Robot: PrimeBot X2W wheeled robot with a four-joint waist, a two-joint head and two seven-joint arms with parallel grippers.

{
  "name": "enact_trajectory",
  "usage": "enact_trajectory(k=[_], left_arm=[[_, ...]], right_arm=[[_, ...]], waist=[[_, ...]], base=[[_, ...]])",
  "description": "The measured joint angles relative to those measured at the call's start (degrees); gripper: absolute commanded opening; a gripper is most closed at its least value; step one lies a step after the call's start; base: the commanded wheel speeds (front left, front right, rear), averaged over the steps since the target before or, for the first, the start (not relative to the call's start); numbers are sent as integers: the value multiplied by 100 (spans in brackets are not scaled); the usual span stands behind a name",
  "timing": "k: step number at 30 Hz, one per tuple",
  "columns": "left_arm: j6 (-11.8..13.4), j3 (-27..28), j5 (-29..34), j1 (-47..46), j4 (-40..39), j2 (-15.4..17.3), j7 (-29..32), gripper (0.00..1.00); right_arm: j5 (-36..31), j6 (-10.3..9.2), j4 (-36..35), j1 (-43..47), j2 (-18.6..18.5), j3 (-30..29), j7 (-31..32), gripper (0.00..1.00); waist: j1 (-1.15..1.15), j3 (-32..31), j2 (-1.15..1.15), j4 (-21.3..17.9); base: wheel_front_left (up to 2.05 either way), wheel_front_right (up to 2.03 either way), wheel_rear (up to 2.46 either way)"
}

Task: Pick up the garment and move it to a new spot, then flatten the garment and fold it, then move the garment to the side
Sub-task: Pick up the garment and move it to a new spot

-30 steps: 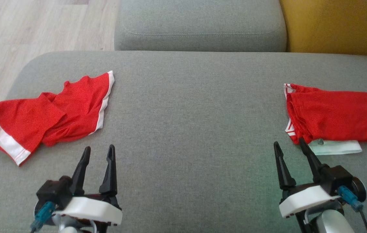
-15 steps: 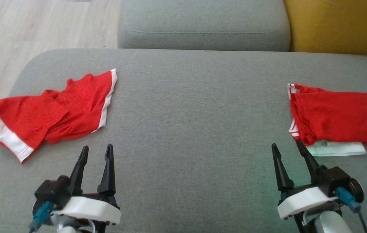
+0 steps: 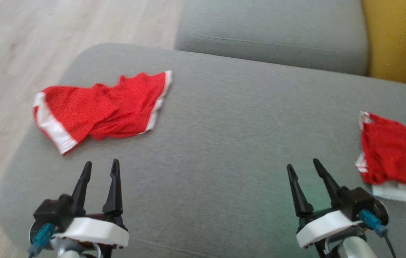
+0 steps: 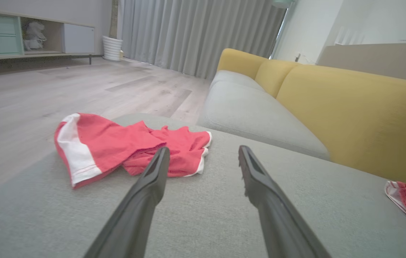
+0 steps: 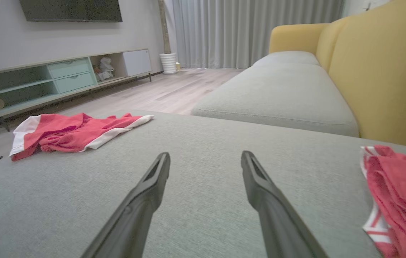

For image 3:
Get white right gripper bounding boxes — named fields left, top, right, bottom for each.
left=287, top=158, right=364, bottom=258

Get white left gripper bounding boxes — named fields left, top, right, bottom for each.
left=50, top=158, right=129, bottom=258

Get red shorts with white trim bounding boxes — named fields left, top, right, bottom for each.
left=32, top=70, right=173, bottom=156

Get red and white basketball jersey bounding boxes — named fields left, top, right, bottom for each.
left=355, top=111, right=406, bottom=205

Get grey sofa seat cushion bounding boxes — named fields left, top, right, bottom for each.
left=0, top=43, right=406, bottom=258

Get grey sofa back cushion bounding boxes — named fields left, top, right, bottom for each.
left=174, top=0, right=370, bottom=76

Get yellow sofa cushion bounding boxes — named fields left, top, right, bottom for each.
left=362, top=0, right=406, bottom=88

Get teal right cable connector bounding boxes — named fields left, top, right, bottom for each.
left=359, top=209, right=388, bottom=238

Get teal cable connector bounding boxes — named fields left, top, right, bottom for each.
left=359, top=209, right=388, bottom=238
left=29, top=223, right=56, bottom=253

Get teal left cable connector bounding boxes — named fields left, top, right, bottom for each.
left=29, top=223, right=56, bottom=253

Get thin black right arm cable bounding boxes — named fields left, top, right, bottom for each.
left=383, top=233, right=397, bottom=258

